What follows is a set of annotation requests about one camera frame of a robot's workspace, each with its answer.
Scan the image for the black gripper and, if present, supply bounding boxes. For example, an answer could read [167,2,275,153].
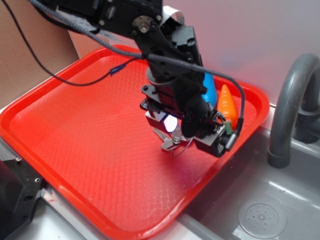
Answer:
[140,72,226,158]

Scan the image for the silver keys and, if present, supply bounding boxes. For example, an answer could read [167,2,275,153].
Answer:
[153,126,194,158]

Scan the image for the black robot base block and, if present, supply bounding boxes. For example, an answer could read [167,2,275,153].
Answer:
[0,157,43,240]

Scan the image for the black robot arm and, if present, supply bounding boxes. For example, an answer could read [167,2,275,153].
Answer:
[32,0,229,157]

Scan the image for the blue toy bottle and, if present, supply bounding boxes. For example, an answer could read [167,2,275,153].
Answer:
[202,73,218,107]

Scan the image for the orange toy carrot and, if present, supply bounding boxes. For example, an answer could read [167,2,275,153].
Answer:
[217,84,238,134]

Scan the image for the grey toy sink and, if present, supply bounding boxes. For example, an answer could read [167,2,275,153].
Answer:
[0,104,320,240]

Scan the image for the orange plastic tray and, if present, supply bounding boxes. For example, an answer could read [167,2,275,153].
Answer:
[0,49,270,240]

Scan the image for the grey toy faucet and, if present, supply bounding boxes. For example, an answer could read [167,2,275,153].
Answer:
[267,53,320,169]

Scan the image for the wooden board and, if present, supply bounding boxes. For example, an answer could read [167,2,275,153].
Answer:
[68,30,103,59]

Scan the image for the brown cardboard panel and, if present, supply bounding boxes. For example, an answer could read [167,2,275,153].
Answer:
[0,0,79,108]

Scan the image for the grey braided cable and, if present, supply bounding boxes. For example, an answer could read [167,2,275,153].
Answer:
[27,0,245,152]

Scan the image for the thin black cable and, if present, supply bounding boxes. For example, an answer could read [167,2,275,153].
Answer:
[2,0,141,87]

